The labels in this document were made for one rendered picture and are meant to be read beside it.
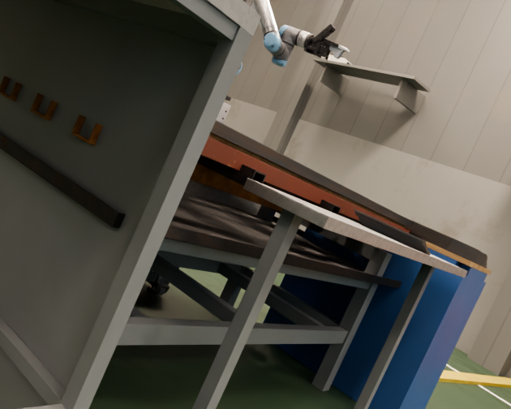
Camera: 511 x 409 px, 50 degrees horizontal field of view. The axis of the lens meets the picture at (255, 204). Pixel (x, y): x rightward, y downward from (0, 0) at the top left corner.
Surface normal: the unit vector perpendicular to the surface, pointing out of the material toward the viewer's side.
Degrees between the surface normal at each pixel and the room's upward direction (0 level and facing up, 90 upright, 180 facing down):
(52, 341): 90
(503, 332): 90
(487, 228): 90
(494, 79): 90
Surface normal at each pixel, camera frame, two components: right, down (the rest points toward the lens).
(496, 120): -0.69, -0.26
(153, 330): 0.71, 0.37
